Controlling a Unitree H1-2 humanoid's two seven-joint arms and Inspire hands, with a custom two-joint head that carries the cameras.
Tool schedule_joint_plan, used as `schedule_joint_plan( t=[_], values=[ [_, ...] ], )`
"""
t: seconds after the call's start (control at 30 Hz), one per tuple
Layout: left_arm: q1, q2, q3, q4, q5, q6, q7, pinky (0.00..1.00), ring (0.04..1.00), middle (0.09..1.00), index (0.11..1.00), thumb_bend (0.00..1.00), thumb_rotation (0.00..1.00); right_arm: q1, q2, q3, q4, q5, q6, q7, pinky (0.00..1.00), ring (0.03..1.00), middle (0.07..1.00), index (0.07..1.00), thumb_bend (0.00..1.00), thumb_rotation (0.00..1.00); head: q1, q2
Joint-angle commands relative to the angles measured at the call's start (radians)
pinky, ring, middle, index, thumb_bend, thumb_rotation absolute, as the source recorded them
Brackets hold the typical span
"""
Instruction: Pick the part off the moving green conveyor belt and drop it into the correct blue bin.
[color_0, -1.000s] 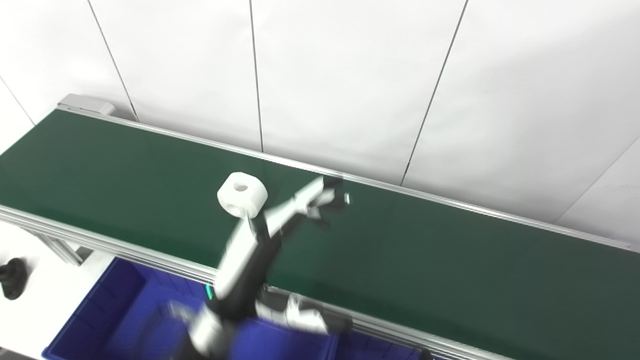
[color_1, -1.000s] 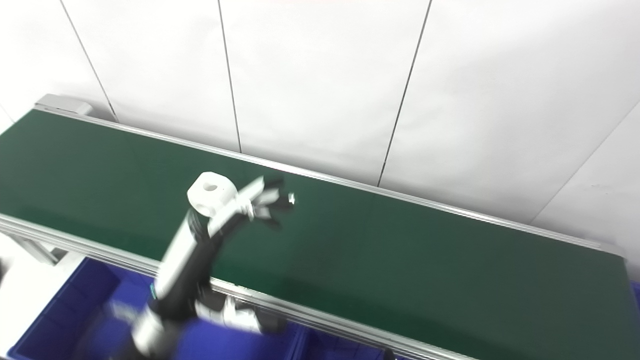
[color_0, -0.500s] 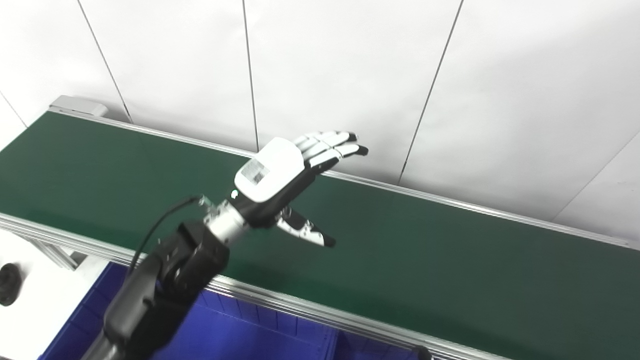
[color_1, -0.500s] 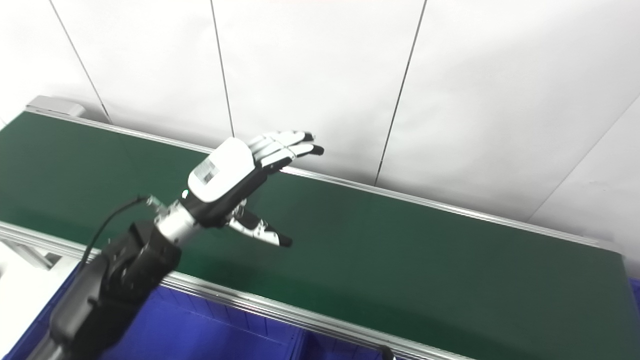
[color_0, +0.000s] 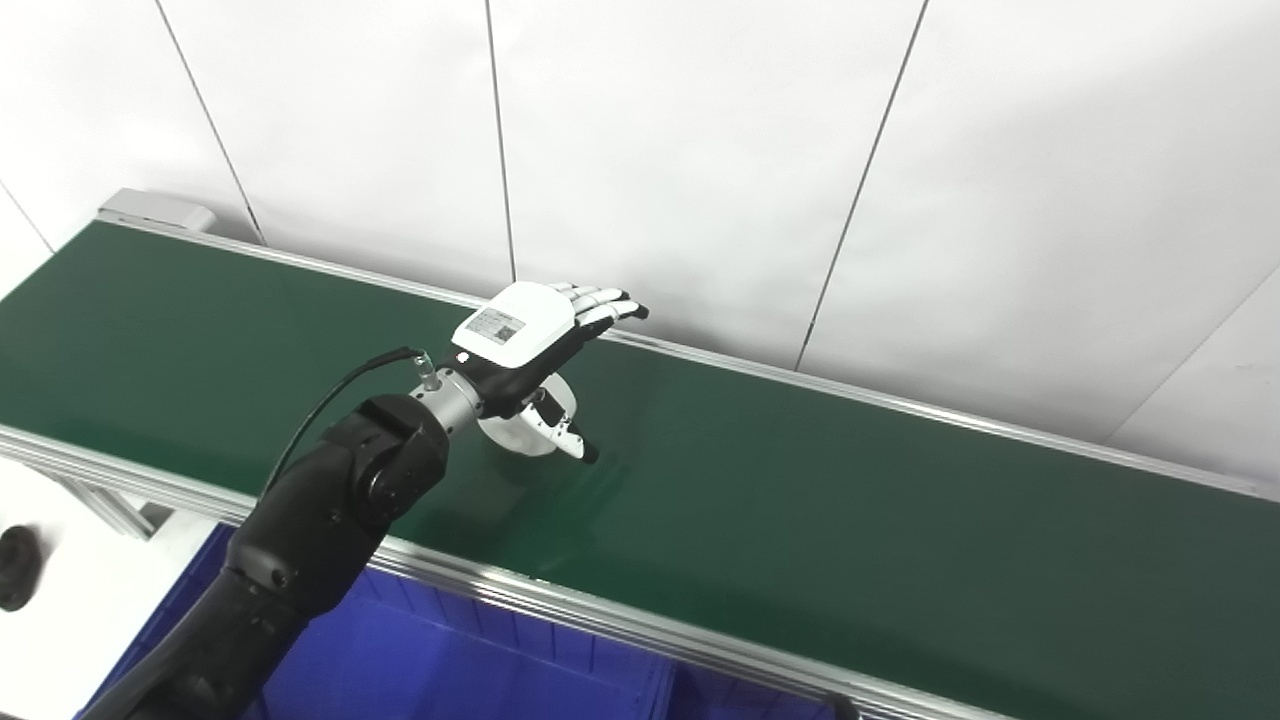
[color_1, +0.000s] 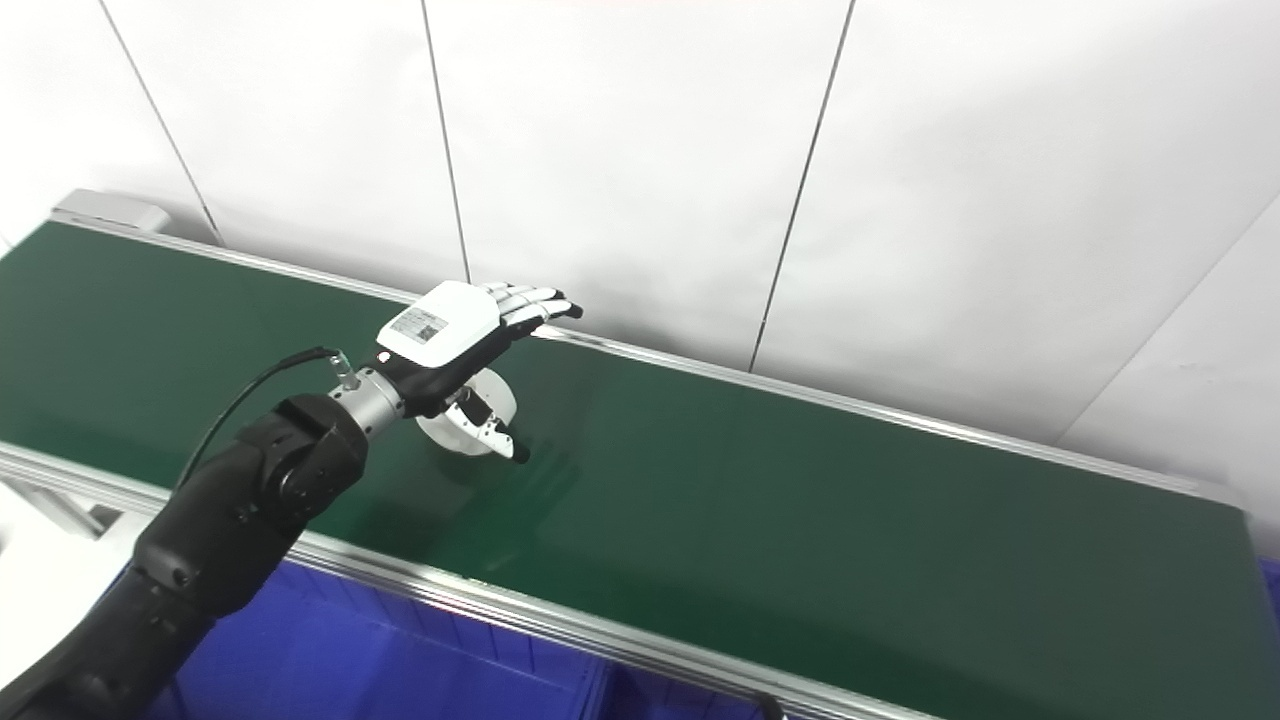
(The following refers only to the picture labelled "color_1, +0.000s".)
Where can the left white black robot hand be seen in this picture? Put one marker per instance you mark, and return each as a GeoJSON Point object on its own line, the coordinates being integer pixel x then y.
{"type": "Point", "coordinates": [445, 325]}

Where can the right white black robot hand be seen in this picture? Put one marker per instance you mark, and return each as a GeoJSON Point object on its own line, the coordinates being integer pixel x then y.
{"type": "Point", "coordinates": [771, 707]}

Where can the white round plastic part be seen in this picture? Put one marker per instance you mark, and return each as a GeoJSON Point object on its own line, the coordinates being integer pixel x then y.
{"type": "Point", "coordinates": [503, 396]}

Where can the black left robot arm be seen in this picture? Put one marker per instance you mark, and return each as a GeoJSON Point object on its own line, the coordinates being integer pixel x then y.
{"type": "Point", "coordinates": [220, 520]}

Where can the blue plastic bin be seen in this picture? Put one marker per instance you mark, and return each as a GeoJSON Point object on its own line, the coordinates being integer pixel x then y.
{"type": "Point", "coordinates": [680, 705]}
{"type": "Point", "coordinates": [350, 660]}

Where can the green conveyor belt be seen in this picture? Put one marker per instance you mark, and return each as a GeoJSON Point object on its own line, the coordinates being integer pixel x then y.
{"type": "Point", "coordinates": [800, 520]}

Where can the aluminium conveyor support leg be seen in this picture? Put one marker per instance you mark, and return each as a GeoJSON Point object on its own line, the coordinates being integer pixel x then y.
{"type": "Point", "coordinates": [70, 515]}

